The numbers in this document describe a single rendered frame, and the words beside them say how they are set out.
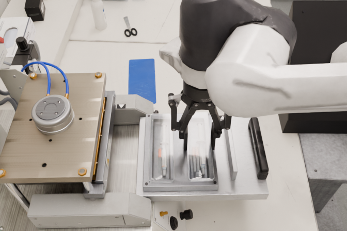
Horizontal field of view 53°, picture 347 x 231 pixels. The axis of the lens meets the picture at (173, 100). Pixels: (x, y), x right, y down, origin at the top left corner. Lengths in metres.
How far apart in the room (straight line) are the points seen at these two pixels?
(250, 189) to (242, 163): 0.07
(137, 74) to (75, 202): 0.66
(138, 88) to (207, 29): 0.79
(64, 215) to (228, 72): 0.48
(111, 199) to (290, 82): 0.48
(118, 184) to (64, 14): 0.92
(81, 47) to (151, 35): 0.29
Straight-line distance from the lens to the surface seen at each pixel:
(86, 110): 0.77
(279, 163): 1.14
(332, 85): 0.44
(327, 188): 1.71
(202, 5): 0.50
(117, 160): 0.90
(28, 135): 0.77
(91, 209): 0.77
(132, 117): 0.93
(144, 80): 1.30
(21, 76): 0.92
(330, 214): 1.97
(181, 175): 0.79
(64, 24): 1.54
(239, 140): 0.88
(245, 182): 0.83
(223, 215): 1.03
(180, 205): 0.99
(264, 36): 0.49
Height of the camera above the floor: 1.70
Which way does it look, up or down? 50 degrees down
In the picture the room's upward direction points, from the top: straight up
